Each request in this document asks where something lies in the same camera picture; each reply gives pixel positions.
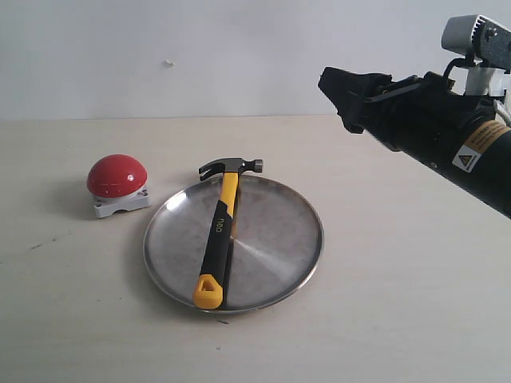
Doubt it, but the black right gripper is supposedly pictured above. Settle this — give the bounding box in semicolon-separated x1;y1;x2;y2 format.
318;67;497;176

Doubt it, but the yellow black claw hammer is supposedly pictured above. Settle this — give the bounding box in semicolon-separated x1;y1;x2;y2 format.
192;157;263;310

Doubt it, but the round steel plate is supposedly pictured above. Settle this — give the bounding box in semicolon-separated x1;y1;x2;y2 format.
143;175;324;314

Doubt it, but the red dome push button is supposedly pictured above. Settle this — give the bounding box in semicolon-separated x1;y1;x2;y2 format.
86;154;151;219

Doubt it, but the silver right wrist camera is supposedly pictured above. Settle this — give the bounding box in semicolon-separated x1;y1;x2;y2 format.
441;14;510;99

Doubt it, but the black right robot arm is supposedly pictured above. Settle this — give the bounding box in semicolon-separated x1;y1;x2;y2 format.
318;67;510;216

